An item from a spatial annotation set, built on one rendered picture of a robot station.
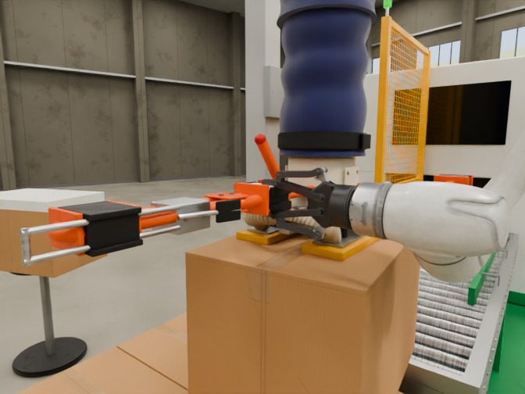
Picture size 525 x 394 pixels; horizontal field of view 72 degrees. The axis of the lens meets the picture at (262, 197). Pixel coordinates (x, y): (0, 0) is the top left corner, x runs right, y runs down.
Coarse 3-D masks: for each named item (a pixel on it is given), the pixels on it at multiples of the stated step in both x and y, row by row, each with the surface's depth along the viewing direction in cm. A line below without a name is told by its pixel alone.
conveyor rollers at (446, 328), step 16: (496, 256) 249; (496, 272) 219; (432, 288) 192; (448, 288) 194; (464, 288) 191; (432, 304) 174; (448, 304) 178; (464, 304) 174; (480, 304) 177; (416, 320) 161; (432, 320) 158; (448, 320) 162; (464, 320) 158; (480, 320) 162; (416, 336) 145; (432, 336) 149; (448, 336) 146; (464, 336) 144; (416, 352) 136; (432, 352) 134; (448, 352) 138; (464, 352) 135; (448, 368) 123; (464, 368) 126
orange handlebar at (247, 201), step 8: (224, 192) 68; (232, 192) 66; (240, 192) 71; (216, 200) 65; (248, 200) 66; (256, 200) 67; (144, 208) 53; (144, 216) 48; (152, 216) 49; (160, 216) 50; (168, 216) 51; (176, 216) 52; (144, 224) 48; (152, 224) 49; (160, 224) 51; (48, 232) 42; (56, 232) 41; (64, 232) 41; (72, 232) 41; (56, 240) 41; (64, 240) 41; (72, 240) 41
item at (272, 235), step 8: (240, 232) 90; (248, 232) 89; (256, 232) 89; (264, 232) 88; (272, 232) 89; (296, 232) 95; (248, 240) 88; (256, 240) 87; (264, 240) 85; (272, 240) 86
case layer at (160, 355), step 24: (144, 336) 145; (168, 336) 145; (96, 360) 129; (120, 360) 129; (144, 360) 129; (168, 360) 129; (48, 384) 116; (72, 384) 116; (96, 384) 116; (120, 384) 116; (144, 384) 116; (168, 384) 116
